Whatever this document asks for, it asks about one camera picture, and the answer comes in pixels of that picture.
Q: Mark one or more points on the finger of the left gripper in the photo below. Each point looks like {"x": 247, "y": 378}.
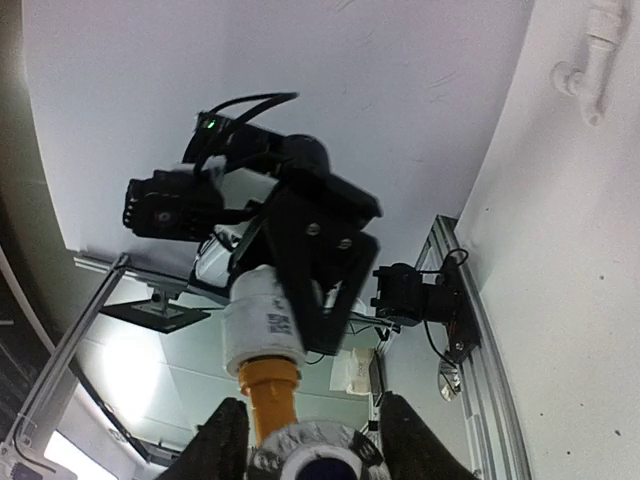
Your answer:
{"x": 321, "y": 254}

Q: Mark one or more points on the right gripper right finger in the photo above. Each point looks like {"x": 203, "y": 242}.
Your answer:
{"x": 411, "y": 449}

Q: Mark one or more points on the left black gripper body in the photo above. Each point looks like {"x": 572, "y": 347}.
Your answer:
{"x": 331, "y": 193}

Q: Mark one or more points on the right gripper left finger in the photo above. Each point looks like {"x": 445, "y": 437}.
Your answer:
{"x": 219, "y": 450}

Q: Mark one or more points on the gold brass faucet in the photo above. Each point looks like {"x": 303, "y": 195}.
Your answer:
{"x": 289, "y": 449}

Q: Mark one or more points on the white elbow fitting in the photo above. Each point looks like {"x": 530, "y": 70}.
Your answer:
{"x": 259, "y": 322}

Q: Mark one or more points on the white plastic faucet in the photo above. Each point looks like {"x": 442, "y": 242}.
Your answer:
{"x": 606, "y": 23}

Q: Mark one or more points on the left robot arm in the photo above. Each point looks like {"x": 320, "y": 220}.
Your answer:
{"x": 247, "y": 146}

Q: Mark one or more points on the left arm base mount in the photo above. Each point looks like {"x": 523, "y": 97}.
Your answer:
{"x": 407, "y": 296}

